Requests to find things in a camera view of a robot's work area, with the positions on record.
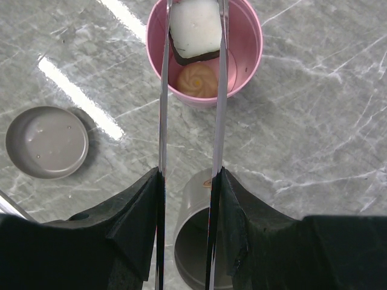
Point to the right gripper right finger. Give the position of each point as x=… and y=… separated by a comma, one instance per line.
x=267, y=249

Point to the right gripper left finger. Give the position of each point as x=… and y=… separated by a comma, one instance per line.
x=108, y=246

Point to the pink cylindrical container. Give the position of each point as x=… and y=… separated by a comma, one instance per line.
x=244, y=49

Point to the grey cylindrical container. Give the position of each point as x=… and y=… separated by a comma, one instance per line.
x=190, y=236

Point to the round tan bun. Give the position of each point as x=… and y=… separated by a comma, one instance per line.
x=197, y=80

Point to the white rice cake cube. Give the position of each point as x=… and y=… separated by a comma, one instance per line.
x=195, y=31

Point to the grey round lid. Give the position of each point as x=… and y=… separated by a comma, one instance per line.
x=47, y=142

